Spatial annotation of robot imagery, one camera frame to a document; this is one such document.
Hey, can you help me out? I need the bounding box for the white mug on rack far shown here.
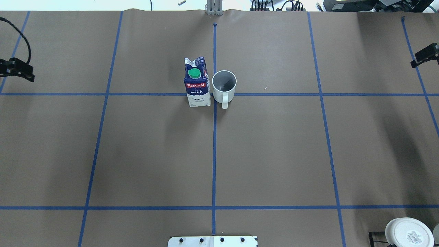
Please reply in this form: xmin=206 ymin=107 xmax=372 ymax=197
xmin=385 ymin=217 xmax=435 ymax=247

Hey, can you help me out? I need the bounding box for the white camera pole base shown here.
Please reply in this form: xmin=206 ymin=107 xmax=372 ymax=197
xmin=167 ymin=236 xmax=258 ymax=247

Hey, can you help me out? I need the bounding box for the black power strip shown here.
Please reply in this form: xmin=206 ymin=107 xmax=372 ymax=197
xmin=249 ymin=0 xmax=306 ymax=12

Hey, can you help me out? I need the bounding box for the white grey-lined mug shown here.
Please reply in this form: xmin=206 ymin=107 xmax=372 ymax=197
xmin=212 ymin=70 xmax=237 ymax=109

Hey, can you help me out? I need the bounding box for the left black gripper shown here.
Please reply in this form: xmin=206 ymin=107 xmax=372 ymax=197
xmin=0 ymin=58 xmax=35 ymax=82

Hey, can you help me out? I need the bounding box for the blue white milk carton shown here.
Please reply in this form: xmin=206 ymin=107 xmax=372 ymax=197
xmin=183 ymin=57 xmax=211 ymax=107

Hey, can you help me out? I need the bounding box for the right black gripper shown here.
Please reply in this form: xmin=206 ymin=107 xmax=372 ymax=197
xmin=411 ymin=43 xmax=439 ymax=68

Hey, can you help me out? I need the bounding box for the black wire mug rack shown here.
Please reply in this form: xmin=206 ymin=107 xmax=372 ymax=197
xmin=368 ymin=232 xmax=394 ymax=247

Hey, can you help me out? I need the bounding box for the aluminium frame post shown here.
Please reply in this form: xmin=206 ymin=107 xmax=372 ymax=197
xmin=205 ymin=0 xmax=224 ymax=16

